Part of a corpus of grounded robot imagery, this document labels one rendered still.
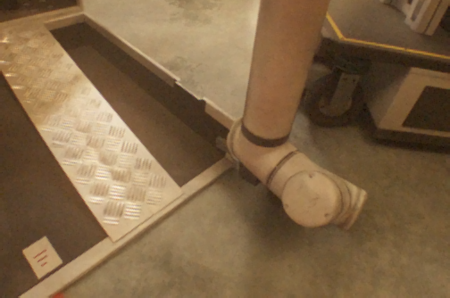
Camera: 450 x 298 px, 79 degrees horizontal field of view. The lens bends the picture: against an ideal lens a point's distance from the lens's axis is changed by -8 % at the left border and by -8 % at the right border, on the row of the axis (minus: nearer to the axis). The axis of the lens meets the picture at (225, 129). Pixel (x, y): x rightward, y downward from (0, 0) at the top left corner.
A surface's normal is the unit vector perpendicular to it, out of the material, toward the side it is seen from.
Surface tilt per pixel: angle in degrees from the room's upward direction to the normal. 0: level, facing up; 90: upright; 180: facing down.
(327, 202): 48
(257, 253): 0
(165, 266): 0
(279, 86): 92
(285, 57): 92
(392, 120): 90
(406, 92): 90
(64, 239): 2
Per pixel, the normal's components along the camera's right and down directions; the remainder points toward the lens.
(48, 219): 0.13, -0.73
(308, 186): -0.41, -0.28
